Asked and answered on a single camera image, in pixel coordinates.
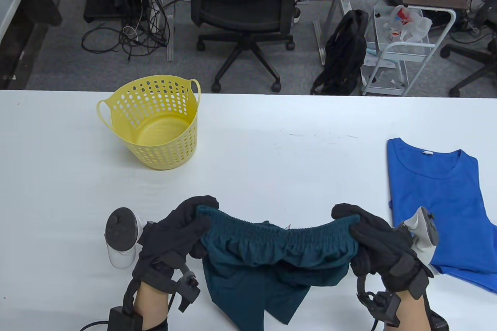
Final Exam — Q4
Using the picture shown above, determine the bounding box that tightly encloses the person's left hand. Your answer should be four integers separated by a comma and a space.
132, 195, 220, 293

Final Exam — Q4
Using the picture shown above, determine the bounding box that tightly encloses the person's right hand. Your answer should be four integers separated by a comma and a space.
331, 203, 433, 300

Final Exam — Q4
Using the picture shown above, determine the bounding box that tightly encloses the blue clothes shirt white tag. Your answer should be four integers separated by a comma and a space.
386, 137, 497, 273

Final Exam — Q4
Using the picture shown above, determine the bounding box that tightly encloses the dark green clothes garment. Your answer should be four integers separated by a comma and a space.
195, 206, 360, 331

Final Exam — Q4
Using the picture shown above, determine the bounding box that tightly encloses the yellow perforated laundry basket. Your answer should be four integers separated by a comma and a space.
96, 75, 201, 170

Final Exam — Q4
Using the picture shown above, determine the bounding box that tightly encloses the person's right forearm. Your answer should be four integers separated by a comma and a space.
396, 290, 431, 331

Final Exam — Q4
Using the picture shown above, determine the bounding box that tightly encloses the grey handheld controller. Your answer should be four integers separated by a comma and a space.
104, 207, 146, 269
394, 206, 440, 275

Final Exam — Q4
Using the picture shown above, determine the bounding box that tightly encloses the black sensor box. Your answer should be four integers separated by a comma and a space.
107, 306, 144, 331

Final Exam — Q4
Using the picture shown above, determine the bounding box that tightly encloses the grey metal desk leg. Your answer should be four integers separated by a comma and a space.
144, 0, 174, 62

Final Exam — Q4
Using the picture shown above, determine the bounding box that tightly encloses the white utility cart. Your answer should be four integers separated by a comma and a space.
360, 0, 457, 97

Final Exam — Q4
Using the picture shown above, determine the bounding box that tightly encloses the black backpack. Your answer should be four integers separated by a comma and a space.
311, 9, 369, 95

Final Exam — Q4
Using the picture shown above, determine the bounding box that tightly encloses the black swivel chair base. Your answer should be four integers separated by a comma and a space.
440, 9, 497, 98

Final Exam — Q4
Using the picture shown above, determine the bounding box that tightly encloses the white plastic bag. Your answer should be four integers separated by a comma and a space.
382, 4, 433, 42

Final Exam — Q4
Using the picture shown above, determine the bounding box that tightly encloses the white power strip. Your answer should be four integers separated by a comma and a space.
149, 0, 166, 35

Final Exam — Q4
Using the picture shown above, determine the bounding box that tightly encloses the black office chair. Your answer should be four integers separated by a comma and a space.
182, 0, 311, 94

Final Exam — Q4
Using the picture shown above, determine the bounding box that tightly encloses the dark brown desk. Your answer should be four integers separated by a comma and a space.
0, 0, 63, 90

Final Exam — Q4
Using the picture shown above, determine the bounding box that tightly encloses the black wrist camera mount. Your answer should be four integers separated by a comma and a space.
177, 265, 201, 312
356, 275, 402, 328

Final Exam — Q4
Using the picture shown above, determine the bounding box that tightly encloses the black mesh wrist bracket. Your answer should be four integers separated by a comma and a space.
427, 308, 449, 331

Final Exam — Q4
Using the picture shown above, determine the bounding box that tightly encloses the bundle of black floor cables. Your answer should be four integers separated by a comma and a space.
81, 0, 175, 62

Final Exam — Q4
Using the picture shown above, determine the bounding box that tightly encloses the grey metal desk frame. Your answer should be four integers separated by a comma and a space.
307, 0, 360, 66

